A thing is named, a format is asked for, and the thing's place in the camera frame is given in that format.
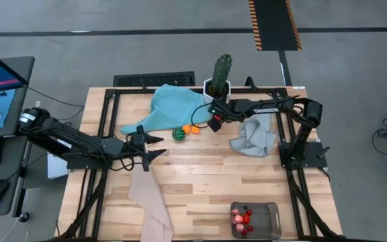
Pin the grey waffle cloth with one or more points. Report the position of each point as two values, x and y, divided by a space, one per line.
254 141

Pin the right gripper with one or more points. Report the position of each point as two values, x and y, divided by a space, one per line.
223 110

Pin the beige cloth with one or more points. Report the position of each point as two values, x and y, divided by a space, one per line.
150 201

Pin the black keyboard on table edge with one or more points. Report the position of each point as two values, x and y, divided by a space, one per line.
153 80

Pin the white floor outlet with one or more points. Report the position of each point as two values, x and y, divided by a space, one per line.
37 103

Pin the grey side desk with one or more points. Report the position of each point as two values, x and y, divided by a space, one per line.
13 188

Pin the green striped toy watermelon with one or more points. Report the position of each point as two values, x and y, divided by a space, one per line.
178 134

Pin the white paper sheet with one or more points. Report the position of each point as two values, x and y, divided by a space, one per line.
55 169

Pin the teal cloth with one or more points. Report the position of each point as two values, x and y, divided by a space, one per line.
173 107

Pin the green cactus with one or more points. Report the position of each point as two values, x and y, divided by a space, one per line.
221 72

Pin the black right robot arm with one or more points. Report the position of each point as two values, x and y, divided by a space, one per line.
267 107

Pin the grey translucent plastic container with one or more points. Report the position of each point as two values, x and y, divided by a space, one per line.
267 222

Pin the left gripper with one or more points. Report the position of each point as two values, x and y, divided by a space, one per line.
134 146

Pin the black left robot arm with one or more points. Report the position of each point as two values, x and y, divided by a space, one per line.
79 141

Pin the black orange-striped floor mat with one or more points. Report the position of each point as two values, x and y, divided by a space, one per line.
274 27

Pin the red toy cherry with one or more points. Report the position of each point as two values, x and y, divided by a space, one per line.
248 212
244 232
250 228

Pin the black power adapter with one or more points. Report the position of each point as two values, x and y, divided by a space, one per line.
24 217

